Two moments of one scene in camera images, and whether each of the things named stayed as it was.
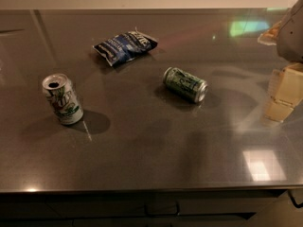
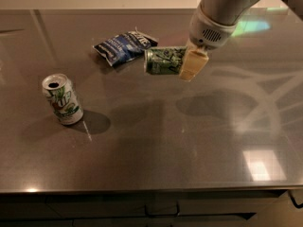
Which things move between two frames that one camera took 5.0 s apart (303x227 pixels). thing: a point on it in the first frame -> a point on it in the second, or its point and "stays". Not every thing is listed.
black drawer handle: (177, 213) stays
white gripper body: (292, 35) -> (209, 32)
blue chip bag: (125, 46) stays
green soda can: (186, 84) -> (164, 60)
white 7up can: (61, 95) stays
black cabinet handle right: (294, 200) stays
